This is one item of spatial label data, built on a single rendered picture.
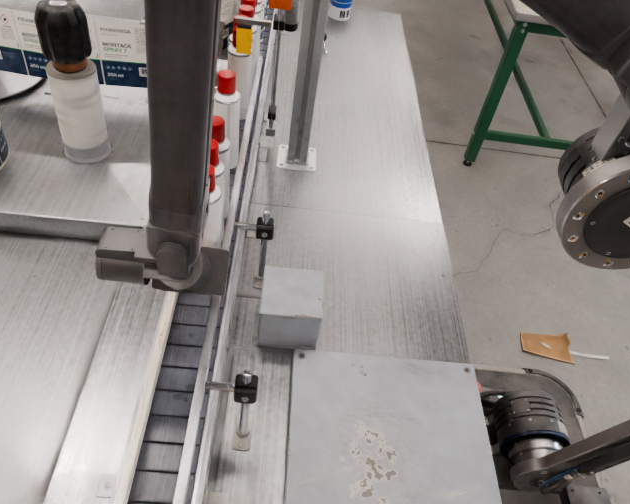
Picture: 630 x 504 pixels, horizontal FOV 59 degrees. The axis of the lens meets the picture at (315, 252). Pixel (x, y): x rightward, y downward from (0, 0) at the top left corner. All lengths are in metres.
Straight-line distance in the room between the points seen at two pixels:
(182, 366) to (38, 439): 0.21
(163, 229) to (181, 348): 0.30
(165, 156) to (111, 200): 0.57
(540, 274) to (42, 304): 1.96
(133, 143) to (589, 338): 1.79
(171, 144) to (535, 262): 2.13
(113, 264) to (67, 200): 0.43
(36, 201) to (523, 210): 2.16
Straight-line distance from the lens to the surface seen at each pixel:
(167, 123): 0.52
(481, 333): 2.17
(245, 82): 1.26
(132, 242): 0.69
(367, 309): 1.01
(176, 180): 0.57
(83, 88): 1.11
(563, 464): 1.47
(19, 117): 1.36
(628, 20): 0.48
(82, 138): 1.17
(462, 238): 2.49
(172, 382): 0.84
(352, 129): 1.42
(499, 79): 2.67
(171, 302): 0.88
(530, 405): 1.53
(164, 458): 0.79
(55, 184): 1.16
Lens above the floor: 1.60
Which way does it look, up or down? 46 degrees down
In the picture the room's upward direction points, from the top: 10 degrees clockwise
